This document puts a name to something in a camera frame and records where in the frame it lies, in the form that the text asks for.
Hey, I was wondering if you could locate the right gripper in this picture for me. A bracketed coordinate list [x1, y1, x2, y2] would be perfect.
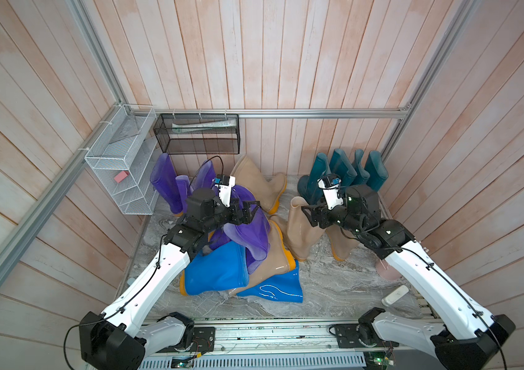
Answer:
[301, 197, 364, 241]

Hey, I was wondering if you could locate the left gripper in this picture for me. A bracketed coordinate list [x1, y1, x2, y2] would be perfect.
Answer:
[203, 197, 260, 233]

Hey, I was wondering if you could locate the beige boot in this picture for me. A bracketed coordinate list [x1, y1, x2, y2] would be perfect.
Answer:
[325, 225, 360, 261]
[285, 197, 325, 261]
[228, 220, 296, 296]
[231, 156, 287, 215]

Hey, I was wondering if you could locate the large teal boot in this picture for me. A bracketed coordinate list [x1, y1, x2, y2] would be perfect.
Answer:
[297, 153, 331, 205]

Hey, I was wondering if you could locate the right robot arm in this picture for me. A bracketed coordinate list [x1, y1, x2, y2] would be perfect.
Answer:
[302, 183, 516, 369]

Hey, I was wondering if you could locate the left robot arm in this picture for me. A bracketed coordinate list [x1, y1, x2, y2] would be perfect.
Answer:
[76, 187, 261, 369]

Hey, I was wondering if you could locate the purple boot lying centre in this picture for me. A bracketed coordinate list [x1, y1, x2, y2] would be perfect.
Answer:
[209, 229, 231, 251]

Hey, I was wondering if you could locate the blue boot on top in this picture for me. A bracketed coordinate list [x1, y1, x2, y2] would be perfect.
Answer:
[180, 241, 249, 296]

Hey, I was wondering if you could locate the teal boot standing back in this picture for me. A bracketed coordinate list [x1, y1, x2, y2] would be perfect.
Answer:
[365, 150, 389, 192]

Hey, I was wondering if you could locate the blue boot underneath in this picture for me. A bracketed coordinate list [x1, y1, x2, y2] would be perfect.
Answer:
[237, 261, 304, 303]

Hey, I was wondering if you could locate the pink pencil cup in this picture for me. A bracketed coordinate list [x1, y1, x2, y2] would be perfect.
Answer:
[376, 260, 402, 282]

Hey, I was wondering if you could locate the purple boot far left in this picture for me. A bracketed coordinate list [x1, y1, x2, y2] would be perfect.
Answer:
[150, 153, 183, 214]

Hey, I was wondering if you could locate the black mesh basket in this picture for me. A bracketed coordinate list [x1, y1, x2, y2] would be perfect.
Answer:
[153, 114, 241, 155]

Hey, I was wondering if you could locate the paper in black basket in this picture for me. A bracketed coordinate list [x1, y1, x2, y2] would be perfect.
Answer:
[171, 119, 238, 134]

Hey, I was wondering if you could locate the pink eraser block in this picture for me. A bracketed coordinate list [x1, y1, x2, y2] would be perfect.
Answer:
[113, 171, 129, 183]

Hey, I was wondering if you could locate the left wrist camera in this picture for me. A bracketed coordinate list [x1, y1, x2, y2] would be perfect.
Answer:
[214, 174, 235, 208]

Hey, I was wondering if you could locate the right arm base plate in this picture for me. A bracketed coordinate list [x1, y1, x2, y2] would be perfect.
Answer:
[328, 324, 399, 349]

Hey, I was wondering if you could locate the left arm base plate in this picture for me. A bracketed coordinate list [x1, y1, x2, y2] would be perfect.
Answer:
[158, 326, 216, 355]

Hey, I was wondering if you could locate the white wire shelf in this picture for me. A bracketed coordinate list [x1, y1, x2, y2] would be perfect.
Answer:
[85, 104, 160, 215]

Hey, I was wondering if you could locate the aluminium frame rail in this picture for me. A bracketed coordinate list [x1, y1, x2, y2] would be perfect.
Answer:
[132, 106, 410, 120]

